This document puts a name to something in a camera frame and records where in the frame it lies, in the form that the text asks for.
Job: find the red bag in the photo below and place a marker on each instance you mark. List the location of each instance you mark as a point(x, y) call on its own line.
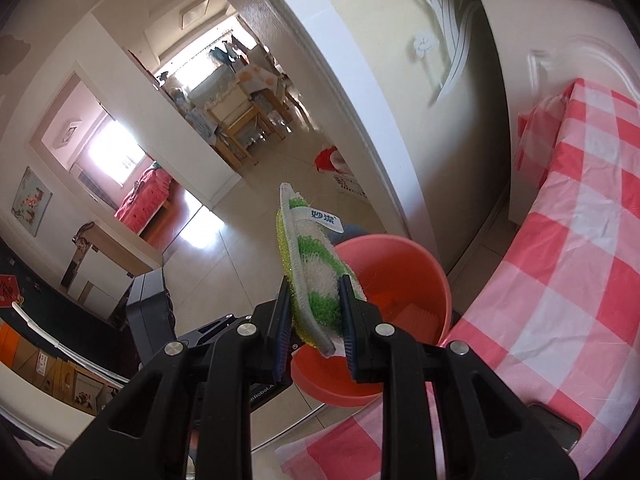
point(330, 159)

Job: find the red bed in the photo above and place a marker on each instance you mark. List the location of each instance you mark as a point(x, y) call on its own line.
point(145, 200)

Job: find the white flower wall hook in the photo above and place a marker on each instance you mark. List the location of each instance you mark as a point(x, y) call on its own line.
point(424, 43)

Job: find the wooden chair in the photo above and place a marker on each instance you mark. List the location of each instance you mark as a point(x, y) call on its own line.
point(240, 120)

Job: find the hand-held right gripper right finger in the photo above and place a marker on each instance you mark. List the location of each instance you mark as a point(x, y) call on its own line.
point(348, 322)

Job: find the orange plastic bin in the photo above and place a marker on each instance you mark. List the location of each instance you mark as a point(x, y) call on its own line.
point(400, 280)

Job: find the white plastic basket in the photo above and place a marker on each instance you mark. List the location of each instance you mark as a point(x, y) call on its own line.
point(352, 187)

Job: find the glass door with etched pattern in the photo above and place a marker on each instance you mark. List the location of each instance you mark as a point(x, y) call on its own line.
point(380, 85)

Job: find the ceiling vent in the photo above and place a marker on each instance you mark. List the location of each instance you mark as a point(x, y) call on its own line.
point(194, 14)

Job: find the cardboard box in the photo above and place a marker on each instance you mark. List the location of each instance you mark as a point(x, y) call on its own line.
point(15, 345)

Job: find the small wall frame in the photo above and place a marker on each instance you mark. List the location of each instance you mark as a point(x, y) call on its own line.
point(70, 131)

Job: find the smartphone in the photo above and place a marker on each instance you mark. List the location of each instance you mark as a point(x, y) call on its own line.
point(555, 427)

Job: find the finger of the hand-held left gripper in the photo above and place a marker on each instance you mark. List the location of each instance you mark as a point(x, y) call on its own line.
point(215, 325)

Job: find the white cabinet door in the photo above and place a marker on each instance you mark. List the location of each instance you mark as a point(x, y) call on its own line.
point(560, 35)

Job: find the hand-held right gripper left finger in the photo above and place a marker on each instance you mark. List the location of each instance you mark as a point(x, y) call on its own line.
point(280, 332)

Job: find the red paper decoration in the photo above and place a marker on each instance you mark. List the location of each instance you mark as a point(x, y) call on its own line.
point(10, 290)

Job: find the table with patterned cloth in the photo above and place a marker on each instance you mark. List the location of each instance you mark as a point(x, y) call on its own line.
point(257, 80)

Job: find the green white scrubbing sponge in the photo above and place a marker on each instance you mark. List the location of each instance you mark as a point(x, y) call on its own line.
point(310, 270)

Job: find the white desk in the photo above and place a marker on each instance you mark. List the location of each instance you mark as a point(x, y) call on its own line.
point(110, 260)

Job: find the framed wall picture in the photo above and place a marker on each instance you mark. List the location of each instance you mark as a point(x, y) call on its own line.
point(31, 202)

